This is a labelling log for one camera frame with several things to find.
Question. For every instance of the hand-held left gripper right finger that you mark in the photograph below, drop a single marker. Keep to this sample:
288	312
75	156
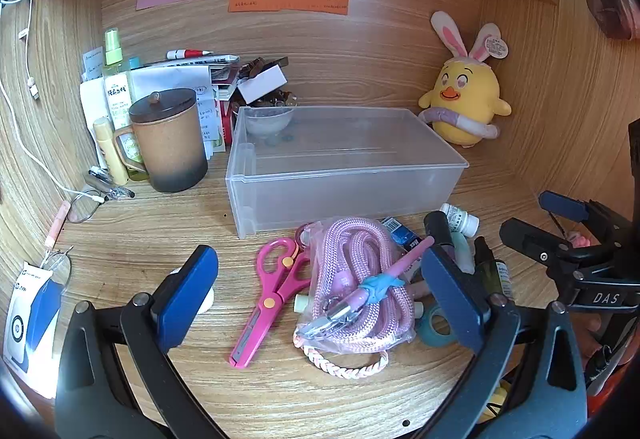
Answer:
452	299

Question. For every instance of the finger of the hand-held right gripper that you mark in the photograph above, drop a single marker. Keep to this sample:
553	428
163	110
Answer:
530	236
562	205

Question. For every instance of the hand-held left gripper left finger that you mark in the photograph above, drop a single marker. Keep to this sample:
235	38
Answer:
187	294

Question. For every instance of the white round jar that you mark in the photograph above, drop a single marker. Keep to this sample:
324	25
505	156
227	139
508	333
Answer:
209	301

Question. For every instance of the brown pink cosmetic tube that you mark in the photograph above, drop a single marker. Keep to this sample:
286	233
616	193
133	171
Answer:
419	290

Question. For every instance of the teal tape roll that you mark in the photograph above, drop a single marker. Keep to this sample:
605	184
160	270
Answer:
425	326

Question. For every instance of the pale green cosmetic tube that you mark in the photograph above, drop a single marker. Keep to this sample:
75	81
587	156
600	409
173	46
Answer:
462	256

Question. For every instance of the dark dropper bottle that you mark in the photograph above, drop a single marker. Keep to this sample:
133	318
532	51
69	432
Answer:
492	269

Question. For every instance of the pink pen with blue ornament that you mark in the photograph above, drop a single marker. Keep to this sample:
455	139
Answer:
405	264

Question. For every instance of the small white labelled bottle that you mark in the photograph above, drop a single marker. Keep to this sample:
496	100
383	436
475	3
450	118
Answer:
460	218

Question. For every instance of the pink scissors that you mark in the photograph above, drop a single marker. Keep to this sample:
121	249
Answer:
277	279

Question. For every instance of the clear plastic storage box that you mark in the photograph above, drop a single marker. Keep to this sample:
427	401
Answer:
350	169

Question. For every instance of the person's right hand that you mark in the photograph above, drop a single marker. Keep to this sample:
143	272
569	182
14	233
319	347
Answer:
590	331

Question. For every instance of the small pink fuzzy object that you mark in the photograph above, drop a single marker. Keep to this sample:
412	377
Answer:
579	241

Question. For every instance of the small blue box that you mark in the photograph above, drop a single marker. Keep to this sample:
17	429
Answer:
402	234

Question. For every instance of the small white cap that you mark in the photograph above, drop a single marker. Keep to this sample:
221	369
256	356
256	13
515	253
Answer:
301	303

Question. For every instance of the eyeglasses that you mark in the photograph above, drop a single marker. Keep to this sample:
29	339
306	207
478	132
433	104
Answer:
82	209

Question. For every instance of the pink lip balm stick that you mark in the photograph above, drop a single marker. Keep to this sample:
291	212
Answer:
57	224

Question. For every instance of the yellow chick plush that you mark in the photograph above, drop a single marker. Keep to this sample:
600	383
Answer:
465	94

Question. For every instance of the brown mug with lid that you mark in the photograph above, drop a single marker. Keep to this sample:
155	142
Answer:
167	144

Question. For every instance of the blue and white packet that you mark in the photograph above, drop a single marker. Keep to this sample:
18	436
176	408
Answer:
30	329

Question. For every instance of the small clear bowl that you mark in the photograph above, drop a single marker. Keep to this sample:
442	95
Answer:
270	121

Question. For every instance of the stack of papers and booklets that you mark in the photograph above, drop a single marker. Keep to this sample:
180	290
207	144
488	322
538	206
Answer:
170	76

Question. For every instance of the green spray bottle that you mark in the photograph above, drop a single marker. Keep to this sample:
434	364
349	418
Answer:
117	84

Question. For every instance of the small white box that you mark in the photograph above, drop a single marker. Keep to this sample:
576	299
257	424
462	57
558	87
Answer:
262	84

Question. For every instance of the light blue capped bottle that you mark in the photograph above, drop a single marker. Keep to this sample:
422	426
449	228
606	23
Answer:
134	64

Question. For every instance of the pile of brown hair clips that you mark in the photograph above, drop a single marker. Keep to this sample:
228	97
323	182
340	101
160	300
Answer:
260	65

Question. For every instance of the red and white marker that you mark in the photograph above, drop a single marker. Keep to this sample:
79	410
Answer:
187	53

